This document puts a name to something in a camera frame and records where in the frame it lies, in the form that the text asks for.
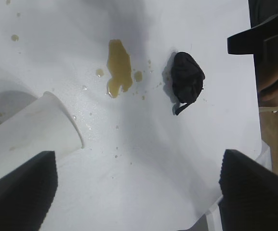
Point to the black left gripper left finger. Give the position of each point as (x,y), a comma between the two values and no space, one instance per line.
(16,197)

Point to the white paper cup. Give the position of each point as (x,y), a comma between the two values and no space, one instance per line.
(32,130)

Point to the white table cover sheet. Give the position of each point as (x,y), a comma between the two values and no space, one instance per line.
(153,168)

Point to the brown liquid puddle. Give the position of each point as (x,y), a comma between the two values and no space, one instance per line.
(118,67)

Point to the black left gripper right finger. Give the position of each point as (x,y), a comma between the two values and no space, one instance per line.
(256,199)

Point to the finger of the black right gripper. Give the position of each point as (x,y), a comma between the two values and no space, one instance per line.
(254,41)

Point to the black cloth rag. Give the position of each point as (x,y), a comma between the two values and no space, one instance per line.
(184,77)

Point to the small brown liquid drop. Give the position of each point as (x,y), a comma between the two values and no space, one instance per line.
(99,72)
(137,75)

